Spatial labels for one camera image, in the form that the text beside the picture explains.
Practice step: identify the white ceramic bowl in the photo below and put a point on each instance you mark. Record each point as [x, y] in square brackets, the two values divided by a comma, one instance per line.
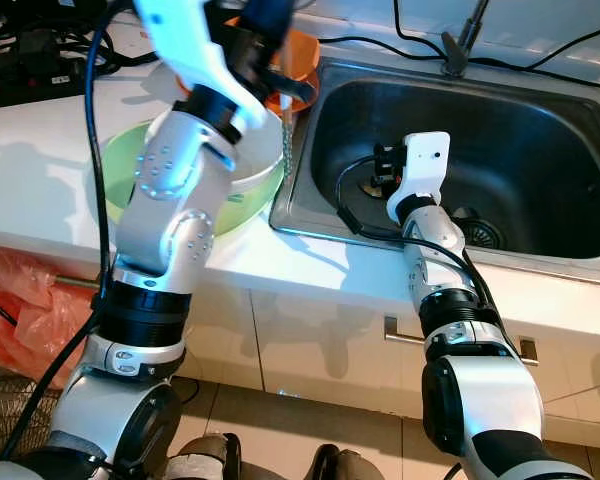
[255, 175]

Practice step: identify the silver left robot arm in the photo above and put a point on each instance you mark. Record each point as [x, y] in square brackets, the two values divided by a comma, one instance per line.
[170, 240]

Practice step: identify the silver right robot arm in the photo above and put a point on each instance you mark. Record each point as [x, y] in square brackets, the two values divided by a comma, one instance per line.
[480, 400]

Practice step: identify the white kitchen cabinet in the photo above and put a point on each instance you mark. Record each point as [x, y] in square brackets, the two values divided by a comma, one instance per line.
[300, 340]

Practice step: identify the orange plate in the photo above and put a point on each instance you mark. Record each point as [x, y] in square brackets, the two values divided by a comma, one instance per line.
[290, 98]

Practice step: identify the black sink faucet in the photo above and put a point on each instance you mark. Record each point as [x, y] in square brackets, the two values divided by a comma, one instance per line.
[460, 48]

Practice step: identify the stainless steel sink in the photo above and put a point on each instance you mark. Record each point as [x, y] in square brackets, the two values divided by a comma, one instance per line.
[540, 140]

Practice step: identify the green plate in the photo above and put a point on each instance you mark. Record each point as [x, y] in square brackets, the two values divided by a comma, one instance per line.
[120, 170]

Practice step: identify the black electronic box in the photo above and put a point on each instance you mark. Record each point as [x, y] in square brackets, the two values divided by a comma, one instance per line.
[40, 12]

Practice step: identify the red plastic bag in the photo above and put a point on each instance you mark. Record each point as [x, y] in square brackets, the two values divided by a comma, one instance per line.
[30, 330]

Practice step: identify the robot right leg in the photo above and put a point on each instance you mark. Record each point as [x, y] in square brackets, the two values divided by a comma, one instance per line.
[350, 465]

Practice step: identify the robot leg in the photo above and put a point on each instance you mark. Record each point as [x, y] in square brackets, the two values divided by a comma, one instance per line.
[205, 460]
[350, 465]

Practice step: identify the robot left leg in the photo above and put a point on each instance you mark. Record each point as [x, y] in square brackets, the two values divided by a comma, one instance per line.
[205, 460]

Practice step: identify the grey floor fan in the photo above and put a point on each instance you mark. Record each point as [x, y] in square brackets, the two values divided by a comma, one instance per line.
[20, 430]

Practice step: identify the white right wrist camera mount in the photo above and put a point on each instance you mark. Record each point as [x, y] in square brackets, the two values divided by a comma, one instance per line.
[425, 160]

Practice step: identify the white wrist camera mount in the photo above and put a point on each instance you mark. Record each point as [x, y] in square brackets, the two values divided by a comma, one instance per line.
[190, 40]
[425, 160]

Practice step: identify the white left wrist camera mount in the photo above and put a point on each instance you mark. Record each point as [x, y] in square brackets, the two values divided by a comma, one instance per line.
[190, 40]

